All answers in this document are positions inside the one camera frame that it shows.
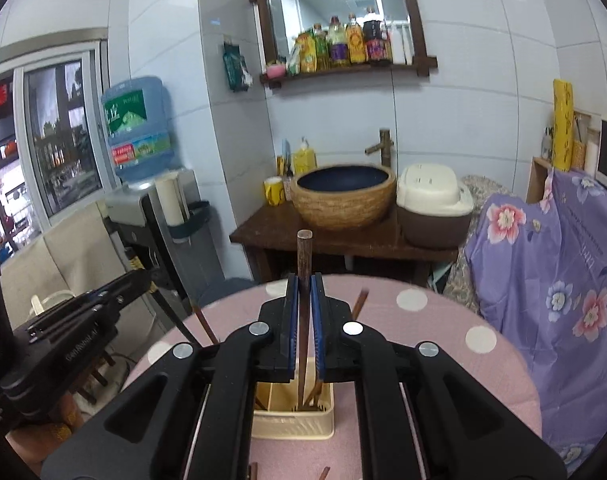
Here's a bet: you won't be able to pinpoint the blue water jug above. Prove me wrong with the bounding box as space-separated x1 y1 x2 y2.
100 76 176 185

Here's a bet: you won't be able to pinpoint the cream plastic utensil holder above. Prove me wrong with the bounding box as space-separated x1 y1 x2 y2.
252 382 335 441

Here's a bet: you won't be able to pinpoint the orange patterned cushion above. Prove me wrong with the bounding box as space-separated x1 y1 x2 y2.
6 390 86 466

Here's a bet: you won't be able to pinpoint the woven basin sink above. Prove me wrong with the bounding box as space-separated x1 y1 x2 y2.
289 162 398 232

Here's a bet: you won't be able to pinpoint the wooden framed mirror shelf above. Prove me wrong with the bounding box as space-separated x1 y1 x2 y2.
248 0 438 90

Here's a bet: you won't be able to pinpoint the white paper cup sleeve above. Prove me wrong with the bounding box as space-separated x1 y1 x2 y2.
154 171 190 226

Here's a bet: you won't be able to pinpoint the beige cloth cover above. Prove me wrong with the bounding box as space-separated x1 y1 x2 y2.
0 200 154 351

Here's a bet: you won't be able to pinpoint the yellow soap dispenser bottle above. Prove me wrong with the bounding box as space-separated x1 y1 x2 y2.
293 137 317 177

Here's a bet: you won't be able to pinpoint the grey water dispenser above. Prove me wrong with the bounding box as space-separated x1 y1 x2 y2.
106 167 224 306

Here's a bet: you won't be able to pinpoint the white pot with lid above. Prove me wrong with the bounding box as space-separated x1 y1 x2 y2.
30 289 84 318

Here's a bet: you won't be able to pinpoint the white plastic bottle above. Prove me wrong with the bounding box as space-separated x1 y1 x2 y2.
389 20 408 64

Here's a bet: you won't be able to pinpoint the wooden stool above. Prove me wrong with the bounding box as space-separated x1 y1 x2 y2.
78 350 129 406

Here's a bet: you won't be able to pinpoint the bottle with purple label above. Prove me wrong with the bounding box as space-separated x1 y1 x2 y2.
328 16 349 67

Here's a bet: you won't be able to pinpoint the white and brown rice cooker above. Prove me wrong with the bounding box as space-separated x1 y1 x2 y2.
396 162 475 251

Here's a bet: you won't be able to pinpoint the green wall packet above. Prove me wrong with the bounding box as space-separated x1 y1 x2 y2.
222 42 249 93

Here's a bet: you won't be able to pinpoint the dark sauce bottle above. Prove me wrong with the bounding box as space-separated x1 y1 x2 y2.
362 7 391 64

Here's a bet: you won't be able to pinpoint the bottle with yellow label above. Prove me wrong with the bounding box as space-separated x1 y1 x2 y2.
346 12 367 65

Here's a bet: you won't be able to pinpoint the knives in holder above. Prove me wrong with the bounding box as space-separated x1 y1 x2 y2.
277 139 294 178

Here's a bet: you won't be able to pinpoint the green oil bottle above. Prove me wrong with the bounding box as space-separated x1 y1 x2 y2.
312 24 332 71

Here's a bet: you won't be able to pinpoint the grey patterned cloth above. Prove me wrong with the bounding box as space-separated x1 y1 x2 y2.
442 174 517 311

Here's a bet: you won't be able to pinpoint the light wooden box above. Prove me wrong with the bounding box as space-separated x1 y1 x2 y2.
526 107 604 206

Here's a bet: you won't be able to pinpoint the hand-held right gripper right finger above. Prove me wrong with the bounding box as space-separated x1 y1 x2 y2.
311 272 569 480

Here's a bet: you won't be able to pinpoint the purple floral cloth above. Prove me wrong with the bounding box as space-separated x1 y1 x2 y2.
463 167 607 471

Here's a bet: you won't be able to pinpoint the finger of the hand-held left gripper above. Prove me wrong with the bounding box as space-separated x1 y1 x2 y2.
28 270 153 340

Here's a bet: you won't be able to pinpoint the yellow mug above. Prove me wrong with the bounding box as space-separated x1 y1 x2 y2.
263 176 285 206

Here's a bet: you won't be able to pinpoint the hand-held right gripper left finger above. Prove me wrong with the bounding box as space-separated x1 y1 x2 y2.
40 274 300 480

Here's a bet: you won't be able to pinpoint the yellow food packet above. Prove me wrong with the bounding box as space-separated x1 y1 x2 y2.
296 30 319 74

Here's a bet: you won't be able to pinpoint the yellow wrap roll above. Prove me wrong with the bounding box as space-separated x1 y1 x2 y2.
552 78 575 171

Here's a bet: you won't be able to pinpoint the sliding window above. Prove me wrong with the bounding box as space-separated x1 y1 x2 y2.
0 27 109 261

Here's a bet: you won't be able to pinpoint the dark blue cup holder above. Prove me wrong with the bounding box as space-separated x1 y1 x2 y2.
166 201 211 243

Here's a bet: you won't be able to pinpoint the bronze faucet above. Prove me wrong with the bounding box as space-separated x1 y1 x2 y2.
364 128 395 167

